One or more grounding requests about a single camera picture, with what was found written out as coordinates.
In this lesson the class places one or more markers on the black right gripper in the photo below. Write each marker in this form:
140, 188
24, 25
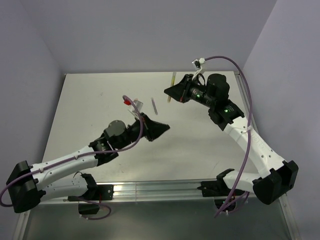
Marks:
180, 91

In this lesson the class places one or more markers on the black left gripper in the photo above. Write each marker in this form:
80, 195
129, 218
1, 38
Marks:
152, 129

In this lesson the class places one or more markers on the purple pen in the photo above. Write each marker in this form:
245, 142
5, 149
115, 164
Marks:
154, 106

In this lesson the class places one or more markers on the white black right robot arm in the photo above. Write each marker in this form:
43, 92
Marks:
275, 176

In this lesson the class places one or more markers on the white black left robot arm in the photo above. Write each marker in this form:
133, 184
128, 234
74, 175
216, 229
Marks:
30, 184

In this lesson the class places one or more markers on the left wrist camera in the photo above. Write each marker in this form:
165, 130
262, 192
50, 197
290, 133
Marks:
134, 107

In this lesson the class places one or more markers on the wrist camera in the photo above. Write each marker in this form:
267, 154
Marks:
134, 107
198, 65

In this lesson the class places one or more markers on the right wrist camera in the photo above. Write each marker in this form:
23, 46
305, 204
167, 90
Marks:
198, 65

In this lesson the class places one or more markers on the aluminium mounting rail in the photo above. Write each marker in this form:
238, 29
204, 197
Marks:
150, 191

